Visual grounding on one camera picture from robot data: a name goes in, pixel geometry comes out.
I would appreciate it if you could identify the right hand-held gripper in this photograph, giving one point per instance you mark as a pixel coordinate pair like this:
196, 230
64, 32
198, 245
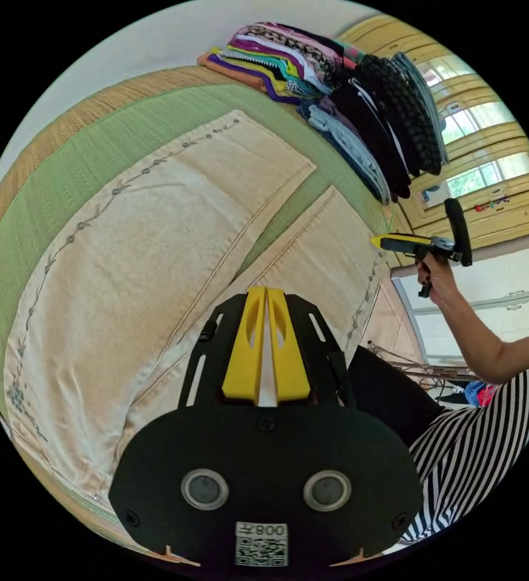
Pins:
421, 250

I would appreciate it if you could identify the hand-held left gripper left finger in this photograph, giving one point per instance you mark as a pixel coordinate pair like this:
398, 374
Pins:
245, 354

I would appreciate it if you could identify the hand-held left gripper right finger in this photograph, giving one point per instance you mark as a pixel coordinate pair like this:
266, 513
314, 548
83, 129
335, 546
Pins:
288, 363

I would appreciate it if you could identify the beige jeans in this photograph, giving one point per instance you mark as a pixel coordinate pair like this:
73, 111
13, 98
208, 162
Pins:
124, 254

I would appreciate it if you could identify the person's right forearm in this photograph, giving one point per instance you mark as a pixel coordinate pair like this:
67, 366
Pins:
487, 336

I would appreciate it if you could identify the person's right hand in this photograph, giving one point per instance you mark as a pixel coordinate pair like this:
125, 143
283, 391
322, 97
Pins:
441, 281

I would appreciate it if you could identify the white cupboard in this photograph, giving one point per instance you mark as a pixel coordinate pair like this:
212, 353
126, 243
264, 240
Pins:
518, 295

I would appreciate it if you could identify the pile of clothes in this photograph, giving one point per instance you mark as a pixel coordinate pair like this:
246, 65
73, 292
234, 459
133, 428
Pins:
373, 104

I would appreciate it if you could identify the person's body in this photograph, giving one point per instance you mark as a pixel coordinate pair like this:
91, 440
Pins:
469, 445

